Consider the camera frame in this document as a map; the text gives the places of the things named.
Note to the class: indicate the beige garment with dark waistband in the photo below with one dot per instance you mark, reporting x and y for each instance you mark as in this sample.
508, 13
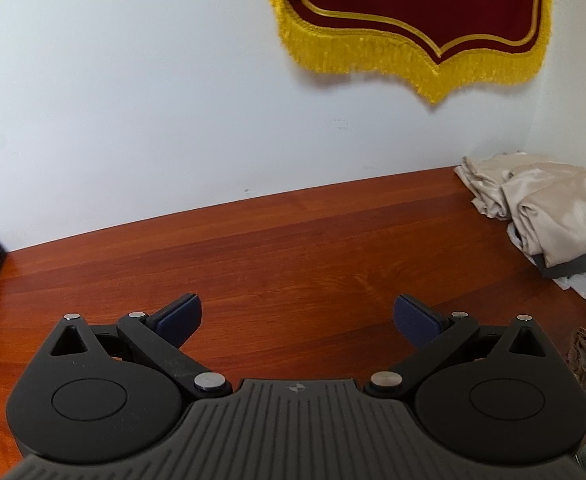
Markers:
558, 210

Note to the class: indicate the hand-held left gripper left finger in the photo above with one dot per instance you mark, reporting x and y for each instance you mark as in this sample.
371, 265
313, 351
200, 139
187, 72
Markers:
178, 317

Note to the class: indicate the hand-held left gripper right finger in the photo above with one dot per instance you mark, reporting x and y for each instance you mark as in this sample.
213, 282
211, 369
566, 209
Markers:
415, 317

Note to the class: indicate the crumpled beige cloth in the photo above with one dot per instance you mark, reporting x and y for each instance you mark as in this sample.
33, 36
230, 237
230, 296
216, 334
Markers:
483, 180

